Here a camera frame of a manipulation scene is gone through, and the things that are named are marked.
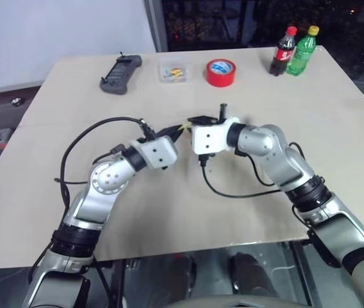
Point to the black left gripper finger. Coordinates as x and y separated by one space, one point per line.
177 137
175 129

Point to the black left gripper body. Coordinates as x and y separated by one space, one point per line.
166 132

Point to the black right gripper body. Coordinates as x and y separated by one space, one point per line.
215 119

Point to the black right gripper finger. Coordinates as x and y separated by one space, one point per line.
195 119

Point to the clear zip bag yellow zipper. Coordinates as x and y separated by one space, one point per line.
185 126

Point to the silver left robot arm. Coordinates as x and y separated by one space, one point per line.
105 179

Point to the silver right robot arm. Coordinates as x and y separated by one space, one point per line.
265 144

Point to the red tape roll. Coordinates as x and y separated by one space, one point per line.
221 73

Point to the clear plastic parts box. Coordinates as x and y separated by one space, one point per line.
174 72

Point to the dark grey remote controller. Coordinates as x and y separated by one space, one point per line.
120 73

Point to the cola bottle red cap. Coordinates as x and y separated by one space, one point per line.
282 54

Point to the green soda bottle yellow cap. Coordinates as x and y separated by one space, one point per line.
300 54

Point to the round silver knob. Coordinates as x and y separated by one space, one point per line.
16 101

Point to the small grey and red box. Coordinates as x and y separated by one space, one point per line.
3 135

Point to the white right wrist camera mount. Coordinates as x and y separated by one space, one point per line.
209 138

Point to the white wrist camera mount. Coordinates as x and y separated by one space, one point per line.
209 138
156 152

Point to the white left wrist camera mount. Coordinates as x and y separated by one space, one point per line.
156 152

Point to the grey window frame post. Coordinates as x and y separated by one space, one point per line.
154 25

